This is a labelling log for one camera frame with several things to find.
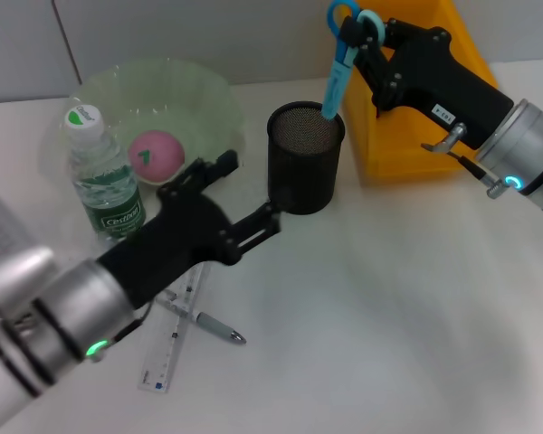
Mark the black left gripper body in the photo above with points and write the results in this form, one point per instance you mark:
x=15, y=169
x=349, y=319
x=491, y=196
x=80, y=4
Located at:
x=176, y=244

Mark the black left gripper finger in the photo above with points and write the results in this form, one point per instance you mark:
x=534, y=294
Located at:
x=258, y=226
x=208, y=169

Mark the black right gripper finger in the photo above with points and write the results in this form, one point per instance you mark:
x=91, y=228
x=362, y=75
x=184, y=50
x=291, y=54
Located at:
x=405, y=34
x=366, y=50

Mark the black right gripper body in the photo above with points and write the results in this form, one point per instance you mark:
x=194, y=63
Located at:
x=434, y=77

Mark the blue scissors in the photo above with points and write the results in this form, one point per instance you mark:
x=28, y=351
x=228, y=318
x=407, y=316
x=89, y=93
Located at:
x=337, y=81

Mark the pink toy peach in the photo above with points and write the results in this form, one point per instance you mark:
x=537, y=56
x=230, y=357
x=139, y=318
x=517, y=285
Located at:
x=158, y=156

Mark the green label water bottle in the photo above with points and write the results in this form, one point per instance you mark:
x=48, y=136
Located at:
x=113, y=212

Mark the clear grey ballpoint pen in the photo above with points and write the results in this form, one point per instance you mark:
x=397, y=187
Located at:
x=217, y=329

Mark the transparent plastic ruler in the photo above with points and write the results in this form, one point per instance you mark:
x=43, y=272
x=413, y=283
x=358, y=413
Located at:
x=163, y=357

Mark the black mesh pen cup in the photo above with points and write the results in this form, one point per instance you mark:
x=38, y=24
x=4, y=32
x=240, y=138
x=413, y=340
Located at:
x=303, y=181

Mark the translucent green fruit bowl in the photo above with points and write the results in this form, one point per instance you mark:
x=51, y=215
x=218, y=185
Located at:
x=185, y=95

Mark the yellow plastic bin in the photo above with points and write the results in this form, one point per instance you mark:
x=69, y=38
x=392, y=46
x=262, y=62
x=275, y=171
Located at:
x=434, y=149

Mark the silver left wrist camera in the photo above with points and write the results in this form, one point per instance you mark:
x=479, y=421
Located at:
x=9, y=271

